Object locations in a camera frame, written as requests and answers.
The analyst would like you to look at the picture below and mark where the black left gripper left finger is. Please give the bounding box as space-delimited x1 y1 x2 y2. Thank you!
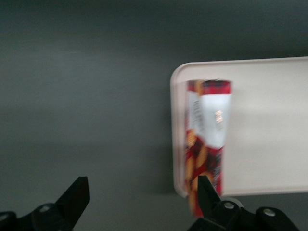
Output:
0 176 90 231

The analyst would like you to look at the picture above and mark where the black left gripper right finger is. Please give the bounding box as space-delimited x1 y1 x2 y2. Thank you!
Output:
187 175 299 231

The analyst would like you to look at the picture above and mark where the red cookie box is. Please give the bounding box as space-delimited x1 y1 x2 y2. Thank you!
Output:
183 78 234 218

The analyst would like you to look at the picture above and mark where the white rectangular tray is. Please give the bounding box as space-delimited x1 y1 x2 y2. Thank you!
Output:
170 56 308 198

